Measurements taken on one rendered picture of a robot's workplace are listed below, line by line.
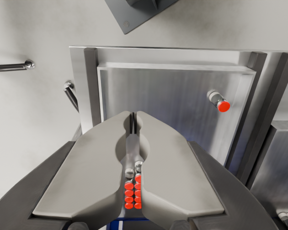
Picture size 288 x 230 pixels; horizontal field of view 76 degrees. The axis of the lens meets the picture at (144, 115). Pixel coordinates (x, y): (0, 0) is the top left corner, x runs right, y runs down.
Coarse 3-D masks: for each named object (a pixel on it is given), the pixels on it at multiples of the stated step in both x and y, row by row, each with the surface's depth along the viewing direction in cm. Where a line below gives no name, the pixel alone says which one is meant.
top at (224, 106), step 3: (222, 102) 32; (225, 102) 32; (228, 102) 32; (219, 105) 32; (222, 105) 32; (225, 105) 32; (228, 105) 32; (219, 108) 32; (222, 108) 32; (225, 108) 32; (228, 108) 32; (222, 111) 32; (225, 111) 32
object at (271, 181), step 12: (276, 120) 39; (276, 132) 37; (264, 144) 40; (276, 144) 42; (264, 156) 40; (276, 156) 44; (252, 168) 44; (264, 168) 46; (276, 168) 46; (252, 180) 44; (264, 180) 48; (276, 180) 48; (252, 192) 50; (264, 192) 50; (276, 192) 50; (264, 204) 53; (276, 204) 53; (276, 216) 56
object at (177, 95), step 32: (128, 64) 31; (160, 64) 32; (128, 96) 35; (160, 96) 36; (192, 96) 36; (224, 96) 36; (192, 128) 39; (224, 128) 40; (128, 160) 43; (224, 160) 40
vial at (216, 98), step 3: (213, 93) 35; (216, 93) 35; (210, 96) 35; (213, 96) 34; (216, 96) 34; (219, 96) 33; (222, 96) 33; (210, 99) 35; (213, 99) 34; (216, 99) 33; (219, 99) 33; (222, 99) 33; (225, 99) 33; (213, 102) 34; (216, 102) 33; (219, 102) 32; (216, 105) 33
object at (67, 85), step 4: (64, 84) 123; (68, 84) 123; (72, 84) 124; (68, 88) 119; (72, 88) 125; (68, 92) 118; (72, 92) 121; (68, 96) 119; (72, 96) 119; (72, 100) 119; (76, 100) 120; (72, 104) 120; (76, 104) 119; (76, 108) 120
